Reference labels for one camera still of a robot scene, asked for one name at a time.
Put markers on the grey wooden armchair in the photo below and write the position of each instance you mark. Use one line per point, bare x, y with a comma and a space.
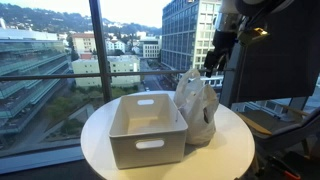
278, 132

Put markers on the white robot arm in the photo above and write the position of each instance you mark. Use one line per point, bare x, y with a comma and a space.
236, 23

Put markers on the round white table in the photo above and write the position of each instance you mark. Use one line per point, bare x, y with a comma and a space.
227, 157

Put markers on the horizontal window rail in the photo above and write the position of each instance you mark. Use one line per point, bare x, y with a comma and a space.
83, 76

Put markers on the dark window frame post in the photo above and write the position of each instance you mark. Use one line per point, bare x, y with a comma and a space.
100, 45

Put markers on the white red plastic bag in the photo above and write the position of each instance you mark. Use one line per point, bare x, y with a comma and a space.
198, 103

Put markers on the orange black tool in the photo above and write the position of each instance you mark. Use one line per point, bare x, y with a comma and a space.
283, 168

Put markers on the white plastic storage bin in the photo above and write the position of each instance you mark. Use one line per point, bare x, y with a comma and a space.
147, 130

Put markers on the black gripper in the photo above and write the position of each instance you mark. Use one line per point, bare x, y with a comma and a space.
223, 43

